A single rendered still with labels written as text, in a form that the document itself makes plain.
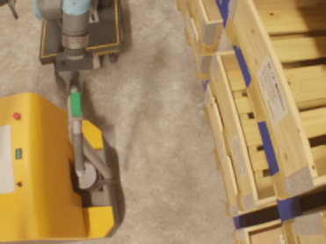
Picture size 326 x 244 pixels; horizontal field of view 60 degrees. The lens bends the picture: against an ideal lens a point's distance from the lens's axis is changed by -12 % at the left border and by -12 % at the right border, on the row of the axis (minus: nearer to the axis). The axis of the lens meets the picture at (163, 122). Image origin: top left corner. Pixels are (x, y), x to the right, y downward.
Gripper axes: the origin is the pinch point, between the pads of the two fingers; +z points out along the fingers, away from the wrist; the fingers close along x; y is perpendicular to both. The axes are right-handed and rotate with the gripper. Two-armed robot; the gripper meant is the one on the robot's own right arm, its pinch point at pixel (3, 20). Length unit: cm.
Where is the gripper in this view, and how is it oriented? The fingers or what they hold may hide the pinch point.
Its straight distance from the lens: 164.6
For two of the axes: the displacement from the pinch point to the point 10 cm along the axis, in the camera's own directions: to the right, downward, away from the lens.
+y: -2.2, -6.8, 7.0
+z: 2.3, 6.6, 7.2
